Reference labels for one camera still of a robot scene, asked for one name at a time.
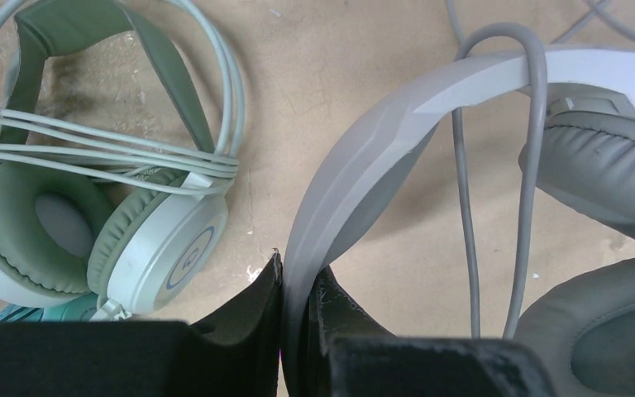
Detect mint green headphones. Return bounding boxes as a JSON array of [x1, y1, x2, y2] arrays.
[[0, 1, 245, 321]]

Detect white grey headphones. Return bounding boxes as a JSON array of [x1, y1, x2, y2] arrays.
[[281, 45, 635, 396]]

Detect teal cat-ear headphones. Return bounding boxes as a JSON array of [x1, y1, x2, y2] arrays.
[[0, 294, 98, 323]]

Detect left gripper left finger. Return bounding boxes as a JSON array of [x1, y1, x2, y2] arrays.
[[0, 253, 283, 396]]

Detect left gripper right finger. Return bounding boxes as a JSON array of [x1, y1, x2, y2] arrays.
[[301, 268, 556, 396]]

